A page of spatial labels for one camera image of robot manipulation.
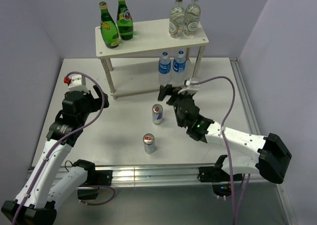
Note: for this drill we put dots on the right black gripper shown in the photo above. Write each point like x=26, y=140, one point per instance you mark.
x=175, y=91

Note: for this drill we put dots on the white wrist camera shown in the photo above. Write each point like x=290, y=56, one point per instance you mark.
x=76, y=83
x=190, y=85

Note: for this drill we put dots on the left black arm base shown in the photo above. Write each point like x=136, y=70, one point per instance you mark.
x=100, y=177

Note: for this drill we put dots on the clear glass bottle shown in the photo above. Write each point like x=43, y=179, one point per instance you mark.
x=192, y=18
x=176, y=20

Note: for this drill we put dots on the clear glass bottle left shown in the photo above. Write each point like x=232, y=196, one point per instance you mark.
x=176, y=20

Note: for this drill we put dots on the Pocari Sweat bottle front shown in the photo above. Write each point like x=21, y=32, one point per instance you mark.
x=164, y=69

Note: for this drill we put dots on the pocari sweat bottle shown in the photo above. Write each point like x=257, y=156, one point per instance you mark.
x=164, y=69
x=179, y=67

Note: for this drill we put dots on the white two-tier shelf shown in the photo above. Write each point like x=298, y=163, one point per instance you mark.
x=128, y=73

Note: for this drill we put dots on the Red Bull can front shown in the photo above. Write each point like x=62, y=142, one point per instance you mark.
x=149, y=143

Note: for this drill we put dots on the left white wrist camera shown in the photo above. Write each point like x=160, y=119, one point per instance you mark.
x=76, y=83

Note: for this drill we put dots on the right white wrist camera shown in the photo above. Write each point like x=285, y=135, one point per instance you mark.
x=190, y=85

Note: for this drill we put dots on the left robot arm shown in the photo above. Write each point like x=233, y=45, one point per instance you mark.
x=39, y=200

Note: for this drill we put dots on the green Perrier bottle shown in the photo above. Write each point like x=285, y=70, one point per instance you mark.
x=109, y=30
x=124, y=21

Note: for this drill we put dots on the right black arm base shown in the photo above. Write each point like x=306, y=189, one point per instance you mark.
x=220, y=180

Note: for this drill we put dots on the red bull can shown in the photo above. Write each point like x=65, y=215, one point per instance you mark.
x=157, y=113
x=149, y=143

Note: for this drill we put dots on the clear glass bottle right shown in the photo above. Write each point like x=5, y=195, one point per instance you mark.
x=192, y=18

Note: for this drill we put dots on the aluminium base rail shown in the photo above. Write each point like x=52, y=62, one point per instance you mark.
x=154, y=175

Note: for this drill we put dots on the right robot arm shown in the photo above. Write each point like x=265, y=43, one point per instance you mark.
x=267, y=156

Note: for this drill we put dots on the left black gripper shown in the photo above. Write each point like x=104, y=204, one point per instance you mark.
x=97, y=103

